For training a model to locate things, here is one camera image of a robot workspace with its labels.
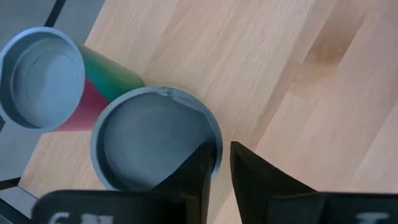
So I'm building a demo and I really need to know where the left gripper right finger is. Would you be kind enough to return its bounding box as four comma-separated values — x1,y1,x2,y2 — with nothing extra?
231,141,317,224

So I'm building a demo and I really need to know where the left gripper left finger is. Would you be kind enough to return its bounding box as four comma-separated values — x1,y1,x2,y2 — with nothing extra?
154,141,218,224

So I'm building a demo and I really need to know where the green red swirl label can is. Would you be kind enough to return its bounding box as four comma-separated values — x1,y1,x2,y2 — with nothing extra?
90,86,224,191

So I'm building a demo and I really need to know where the pink green label tin can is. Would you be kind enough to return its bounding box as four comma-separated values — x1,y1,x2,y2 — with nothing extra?
0,26,146,134

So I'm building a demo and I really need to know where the wooden shelf black metal frame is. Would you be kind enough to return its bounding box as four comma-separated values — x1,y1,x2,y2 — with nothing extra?
0,0,398,224

